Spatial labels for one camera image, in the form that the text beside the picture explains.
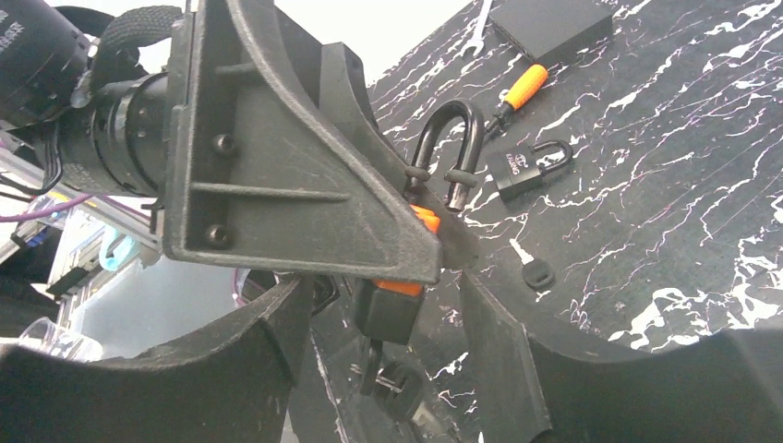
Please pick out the single black key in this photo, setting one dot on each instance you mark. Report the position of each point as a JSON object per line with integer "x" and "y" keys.
{"x": 536, "y": 272}

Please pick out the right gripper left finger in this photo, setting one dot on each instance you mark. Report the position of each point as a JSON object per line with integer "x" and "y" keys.
{"x": 229, "y": 381}

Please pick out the black keys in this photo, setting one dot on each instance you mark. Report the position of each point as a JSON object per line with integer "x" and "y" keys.
{"x": 397, "y": 388}

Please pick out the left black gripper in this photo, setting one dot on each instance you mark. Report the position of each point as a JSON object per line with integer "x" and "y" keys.
{"x": 257, "y": 176}

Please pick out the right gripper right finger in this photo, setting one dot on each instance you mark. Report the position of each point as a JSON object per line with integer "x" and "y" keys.
{"x": 539, "y": 379}

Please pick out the orange handled screwdriver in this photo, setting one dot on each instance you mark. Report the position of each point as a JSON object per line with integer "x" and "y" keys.
{"x": 522, "y": 90}

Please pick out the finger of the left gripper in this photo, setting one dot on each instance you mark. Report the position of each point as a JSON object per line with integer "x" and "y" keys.
{"x": 344, "y": 102}

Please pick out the black flat box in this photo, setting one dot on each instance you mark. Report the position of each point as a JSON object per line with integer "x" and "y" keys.
{"x": 552, "y": 32}

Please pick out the silver wrench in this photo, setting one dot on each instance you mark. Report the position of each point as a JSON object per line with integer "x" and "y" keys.
{"x": 476, "y": 41}

